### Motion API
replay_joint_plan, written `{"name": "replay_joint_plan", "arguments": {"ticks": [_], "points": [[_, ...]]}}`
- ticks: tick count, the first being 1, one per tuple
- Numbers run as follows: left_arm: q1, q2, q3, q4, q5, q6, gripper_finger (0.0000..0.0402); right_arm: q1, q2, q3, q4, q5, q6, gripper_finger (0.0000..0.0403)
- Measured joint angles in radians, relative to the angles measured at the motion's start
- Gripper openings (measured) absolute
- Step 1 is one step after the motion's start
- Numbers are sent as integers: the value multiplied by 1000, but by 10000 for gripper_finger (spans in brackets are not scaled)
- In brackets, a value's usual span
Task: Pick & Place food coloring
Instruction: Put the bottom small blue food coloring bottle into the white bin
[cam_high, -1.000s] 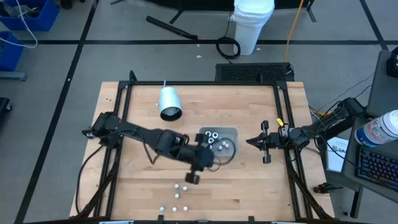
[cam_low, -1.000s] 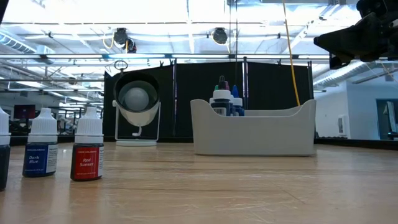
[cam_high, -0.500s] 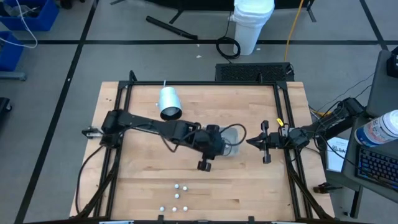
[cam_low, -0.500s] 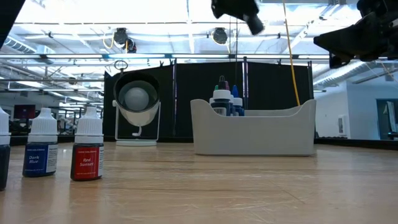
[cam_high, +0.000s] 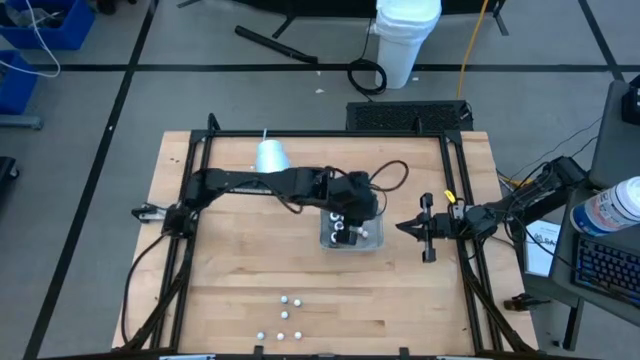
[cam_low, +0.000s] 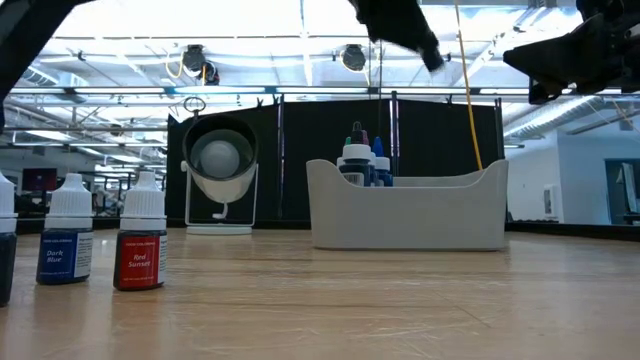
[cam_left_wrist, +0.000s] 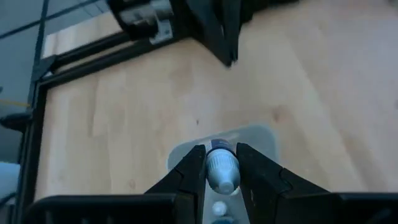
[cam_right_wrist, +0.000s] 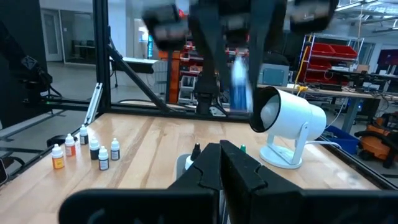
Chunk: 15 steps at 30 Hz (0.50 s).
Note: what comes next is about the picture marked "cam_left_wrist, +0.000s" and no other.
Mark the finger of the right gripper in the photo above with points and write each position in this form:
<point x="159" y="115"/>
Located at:
<point x="211" y="21"/>
<point x="234" y="31"/>

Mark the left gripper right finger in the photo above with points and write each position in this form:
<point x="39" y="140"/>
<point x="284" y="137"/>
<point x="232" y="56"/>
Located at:
<point x="267" y="193"/>

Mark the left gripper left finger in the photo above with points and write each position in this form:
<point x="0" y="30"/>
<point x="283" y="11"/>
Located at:
<point x="189" y="180"/>

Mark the small dark blue dropper bottle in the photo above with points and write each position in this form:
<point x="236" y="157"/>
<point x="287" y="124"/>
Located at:
<point x="222" y="171"/>

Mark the small white-capped dropper bottle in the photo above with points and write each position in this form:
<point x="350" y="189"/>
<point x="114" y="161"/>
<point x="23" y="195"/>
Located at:
<point x="219" y="208"/>

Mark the large blue-tip food coloring bottle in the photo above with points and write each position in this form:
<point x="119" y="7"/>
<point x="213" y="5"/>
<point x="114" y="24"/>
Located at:
<point x="222" y="221"/>

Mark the white plastic bin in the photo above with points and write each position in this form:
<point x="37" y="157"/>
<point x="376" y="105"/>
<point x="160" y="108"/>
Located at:
<point x="258" y="140"/>

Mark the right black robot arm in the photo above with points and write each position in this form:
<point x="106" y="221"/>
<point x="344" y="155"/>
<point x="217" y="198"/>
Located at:
<point x="133" y="18"/>

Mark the metal mounting bracket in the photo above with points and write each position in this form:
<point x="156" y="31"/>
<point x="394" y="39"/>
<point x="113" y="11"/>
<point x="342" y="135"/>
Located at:
<point x="163" y="31"/>

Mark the black aluminium table frame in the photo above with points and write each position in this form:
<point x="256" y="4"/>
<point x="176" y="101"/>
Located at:
<point x="102" y="62"/>

